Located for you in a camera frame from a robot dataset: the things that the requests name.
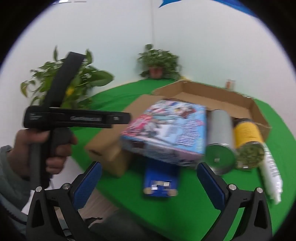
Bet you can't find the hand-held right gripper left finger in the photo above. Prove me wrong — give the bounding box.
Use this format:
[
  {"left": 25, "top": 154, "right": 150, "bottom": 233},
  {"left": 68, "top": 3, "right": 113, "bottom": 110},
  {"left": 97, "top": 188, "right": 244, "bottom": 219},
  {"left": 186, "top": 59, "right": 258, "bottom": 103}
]
[{"left": 25, "top": 161, "right": 102, "bottom": 241}]

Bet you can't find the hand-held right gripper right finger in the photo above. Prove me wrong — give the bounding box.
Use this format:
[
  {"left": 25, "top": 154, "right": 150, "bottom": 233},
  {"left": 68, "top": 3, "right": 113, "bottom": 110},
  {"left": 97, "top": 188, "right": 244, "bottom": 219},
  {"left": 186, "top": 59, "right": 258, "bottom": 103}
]
[{"left": 196, "top": 162, "right": 273, "bottom": 241}]

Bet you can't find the yellow label glass jar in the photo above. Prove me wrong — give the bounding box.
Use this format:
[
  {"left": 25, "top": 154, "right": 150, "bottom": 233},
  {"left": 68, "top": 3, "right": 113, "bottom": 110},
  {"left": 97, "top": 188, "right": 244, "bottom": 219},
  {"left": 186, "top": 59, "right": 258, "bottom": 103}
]
[{"left": 232, "top": 118, "right": 265, "bottom": 171}]

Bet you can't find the white plastic bottle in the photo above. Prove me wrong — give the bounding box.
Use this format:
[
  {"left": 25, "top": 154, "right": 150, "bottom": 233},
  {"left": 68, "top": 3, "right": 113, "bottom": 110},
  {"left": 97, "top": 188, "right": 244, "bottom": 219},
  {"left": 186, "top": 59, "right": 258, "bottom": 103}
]
[{"left": 259, "top": 142, "right": 284, "bottom": 204}]

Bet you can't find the blue stapler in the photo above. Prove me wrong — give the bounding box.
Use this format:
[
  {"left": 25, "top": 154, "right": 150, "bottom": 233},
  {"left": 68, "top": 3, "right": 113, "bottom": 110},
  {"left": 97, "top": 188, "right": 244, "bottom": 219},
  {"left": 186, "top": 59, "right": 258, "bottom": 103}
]
[{"left": 142, "top": 160, "right": 181, "bottom": 197}]

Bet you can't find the blue wall decal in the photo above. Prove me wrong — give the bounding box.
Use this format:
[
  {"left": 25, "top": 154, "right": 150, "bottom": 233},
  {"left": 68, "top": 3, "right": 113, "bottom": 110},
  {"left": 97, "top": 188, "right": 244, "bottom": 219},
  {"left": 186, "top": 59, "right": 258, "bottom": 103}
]
[{"left": 158, "top": 0, "right": 259, "bottom": 19}]

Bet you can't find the cardboard box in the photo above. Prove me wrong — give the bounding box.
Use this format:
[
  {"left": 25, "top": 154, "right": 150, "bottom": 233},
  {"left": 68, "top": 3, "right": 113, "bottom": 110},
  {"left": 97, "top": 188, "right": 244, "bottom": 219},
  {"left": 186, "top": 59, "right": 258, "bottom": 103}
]
[{"left": 84, "top": 80, "right": 271, "bottom": 178}]

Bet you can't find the person's left forearm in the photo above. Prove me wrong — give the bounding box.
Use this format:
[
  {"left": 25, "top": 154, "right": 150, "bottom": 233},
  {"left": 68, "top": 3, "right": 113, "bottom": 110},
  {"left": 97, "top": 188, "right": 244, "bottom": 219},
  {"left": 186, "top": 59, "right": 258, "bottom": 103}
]
[{"left": 0, "top": 145, "right": 31, "bottom": 232}]

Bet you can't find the person's left hand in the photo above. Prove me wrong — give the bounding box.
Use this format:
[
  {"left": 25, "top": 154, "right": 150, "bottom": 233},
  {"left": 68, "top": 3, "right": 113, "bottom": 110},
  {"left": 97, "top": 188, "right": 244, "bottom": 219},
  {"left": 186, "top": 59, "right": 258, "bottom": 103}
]
[{"left": 10, "top": 128, "right": 78, "bottom": 179}]

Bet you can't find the potted plant in terracotta pot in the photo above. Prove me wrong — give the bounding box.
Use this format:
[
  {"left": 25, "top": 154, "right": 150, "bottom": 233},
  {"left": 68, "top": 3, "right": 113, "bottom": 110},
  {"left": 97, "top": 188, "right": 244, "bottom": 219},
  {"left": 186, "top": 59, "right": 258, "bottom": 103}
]
[{"left": 136, "top": 44, "right": 182, "bottom": 80}]

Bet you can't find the silver metal can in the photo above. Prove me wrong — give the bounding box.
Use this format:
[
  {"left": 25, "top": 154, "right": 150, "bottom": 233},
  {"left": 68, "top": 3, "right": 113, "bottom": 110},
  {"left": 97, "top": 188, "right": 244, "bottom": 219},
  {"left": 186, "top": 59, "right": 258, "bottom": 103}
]
[{"left": 206, "top": 109, "right": 237, "bottom": 175}]

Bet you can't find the green tablecloth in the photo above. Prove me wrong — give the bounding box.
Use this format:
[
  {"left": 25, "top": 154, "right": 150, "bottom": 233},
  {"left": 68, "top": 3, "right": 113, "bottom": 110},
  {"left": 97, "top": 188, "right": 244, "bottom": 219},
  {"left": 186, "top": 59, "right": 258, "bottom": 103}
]
[{"left": 69, "top": 77, "right": 292, "bottom": 241}]

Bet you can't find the large leafy green plant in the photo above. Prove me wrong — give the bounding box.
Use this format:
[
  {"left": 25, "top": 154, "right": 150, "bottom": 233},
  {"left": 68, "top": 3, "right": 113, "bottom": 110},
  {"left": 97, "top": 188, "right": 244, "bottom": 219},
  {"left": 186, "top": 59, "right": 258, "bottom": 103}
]
[{"left": 20, "top": 46, "right": 114, "bottom": 109}]

